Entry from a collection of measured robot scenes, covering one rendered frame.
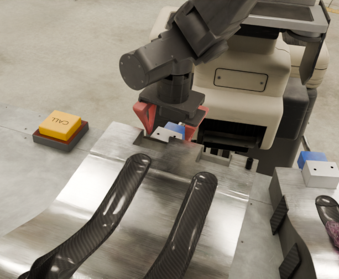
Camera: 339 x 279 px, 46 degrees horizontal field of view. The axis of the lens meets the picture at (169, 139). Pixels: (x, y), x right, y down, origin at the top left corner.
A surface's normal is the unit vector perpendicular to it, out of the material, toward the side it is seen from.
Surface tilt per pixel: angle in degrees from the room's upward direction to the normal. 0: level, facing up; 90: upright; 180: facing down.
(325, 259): 3
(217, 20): 91
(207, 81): 98
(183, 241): 0
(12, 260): 10
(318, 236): 28
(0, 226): 0
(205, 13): 91
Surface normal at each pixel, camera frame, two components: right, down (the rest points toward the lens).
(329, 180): -0.04, 0.63
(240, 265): 0.07, -0.77
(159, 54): 0.44, -0.29
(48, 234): 0.21, -0.96
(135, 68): -0.68, 0.43
